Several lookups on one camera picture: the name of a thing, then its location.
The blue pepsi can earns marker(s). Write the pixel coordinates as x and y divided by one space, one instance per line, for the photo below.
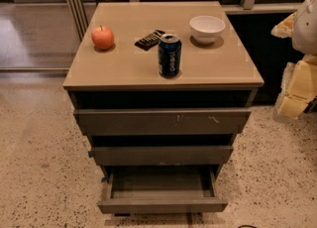
169 52

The grey top drawer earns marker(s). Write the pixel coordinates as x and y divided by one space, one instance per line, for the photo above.
121 122

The grey middle drawer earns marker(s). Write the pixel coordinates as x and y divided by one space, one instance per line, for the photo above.
161 156

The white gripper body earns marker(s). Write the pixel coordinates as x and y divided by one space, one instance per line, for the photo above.
306 29

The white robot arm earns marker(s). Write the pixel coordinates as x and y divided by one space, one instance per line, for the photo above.
301 27

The grey drawer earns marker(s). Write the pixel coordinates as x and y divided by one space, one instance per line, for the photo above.
164 189
121 122
161 156

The dark chocolate snack bar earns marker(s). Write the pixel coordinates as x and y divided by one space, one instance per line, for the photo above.
150 40

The red orange apple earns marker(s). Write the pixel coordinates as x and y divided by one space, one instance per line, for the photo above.
102 38

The grey bottom drawer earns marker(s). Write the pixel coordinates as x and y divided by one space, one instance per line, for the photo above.
164 189

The grey three-drawer cabinet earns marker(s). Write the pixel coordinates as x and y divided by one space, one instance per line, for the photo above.
220 75

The white ceramic bowl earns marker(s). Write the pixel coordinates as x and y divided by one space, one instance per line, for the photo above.
206 29

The yellow gripper fingers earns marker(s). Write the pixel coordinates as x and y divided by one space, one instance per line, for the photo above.
290 107

